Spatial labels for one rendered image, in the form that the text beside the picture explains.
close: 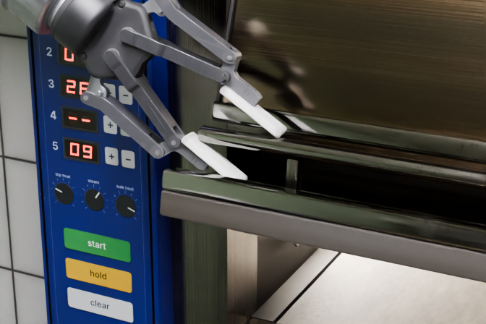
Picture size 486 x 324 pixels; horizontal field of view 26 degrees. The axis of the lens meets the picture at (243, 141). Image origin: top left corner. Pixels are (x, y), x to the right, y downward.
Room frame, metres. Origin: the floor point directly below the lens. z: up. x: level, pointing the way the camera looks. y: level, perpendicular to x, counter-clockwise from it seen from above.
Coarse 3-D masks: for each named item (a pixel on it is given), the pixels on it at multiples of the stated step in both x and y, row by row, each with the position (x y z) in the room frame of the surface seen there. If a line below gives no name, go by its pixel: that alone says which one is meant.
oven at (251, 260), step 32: (192, 0) 1.06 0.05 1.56; (224, 0) 1.04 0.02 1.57; (224, 32) 1.04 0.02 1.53; (192, 96) 1.06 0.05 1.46; (192, 128) 1.06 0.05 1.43; (224, 128) 1.04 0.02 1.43; (256, 128) 1.02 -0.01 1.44; (448, 160) 0.93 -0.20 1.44; (480, 192) 1.01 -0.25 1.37; (192, 224) 1.06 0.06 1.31; (192, 256) 1.06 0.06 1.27; (224, 256) 1.04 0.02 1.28; (256, 256) 1.11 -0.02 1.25; (288, 256) 1.19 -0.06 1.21; (192, 288) 1.06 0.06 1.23; (224, 288) 1.04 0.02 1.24; (256, 288) 1.11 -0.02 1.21; (192, 320) 1.06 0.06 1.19; (224, 320) 1.04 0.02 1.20
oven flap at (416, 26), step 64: (256, 0) 1.04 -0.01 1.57; (320, 0) 1.01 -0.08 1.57; (384, 0) 0.98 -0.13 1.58; (448, 0) 0.96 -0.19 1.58; (256, 64) 1.01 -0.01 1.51; (320, 64) 0.99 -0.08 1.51; (384, 64) 0.96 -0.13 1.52; (448, 64) 0.94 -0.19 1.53; (320, 128) 0.94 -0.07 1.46; (384, 128) 0.92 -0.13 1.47; (448, 128) 0.91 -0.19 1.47
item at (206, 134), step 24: (216, 144) 0.94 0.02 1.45; (240, 144) 0.92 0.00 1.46; (264, 144) 0.91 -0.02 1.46; (288, 144) 0.90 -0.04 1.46; (312, 144) 0.90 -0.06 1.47; (288, 168) 0.90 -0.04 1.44; (360, 168) 0.87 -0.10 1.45; (384, 168) 0.86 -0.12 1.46; (408, 168) 0.85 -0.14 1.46; (432, 168) 0.84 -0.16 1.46; (456, 168) 0.84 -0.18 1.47
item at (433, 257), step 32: (256, 160) 1.07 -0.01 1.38; (320, 192) 0.94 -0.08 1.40; (352, 192) 0.95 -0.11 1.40; (384, 192) 0.96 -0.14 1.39; (416, 192) 0.97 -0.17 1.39; (448, 192) 0.98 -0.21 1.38; (224, 224) 0.87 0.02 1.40; (256, 224) 0.86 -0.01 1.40; (288, 224) 0.85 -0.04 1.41; (320, 224) 0.84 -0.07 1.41; (384, 256) 0.81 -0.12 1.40; (416, 256) 0.79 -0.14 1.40; (448, 256) 0.78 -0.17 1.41; (480, 256) 0.77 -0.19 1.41
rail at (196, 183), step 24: (192, 192) 0.89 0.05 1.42; (216, 192) 0.88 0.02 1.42; (240, 192) 0.87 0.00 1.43; (264, 192) 0.86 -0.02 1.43; (288, 192) 0.86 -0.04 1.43; (312, 192) 0.86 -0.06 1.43; (312, 216) 0.84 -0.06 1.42; (336, 216) 0.83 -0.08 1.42; (360, 216) 0.82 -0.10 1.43; (384, 216) 0.81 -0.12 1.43; (408, 216) 0.81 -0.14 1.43; (432, 216) 0.80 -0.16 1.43; (432, 240) 0.79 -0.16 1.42; (456, 240) 0.78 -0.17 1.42; (480, 240) 0.78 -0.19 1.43
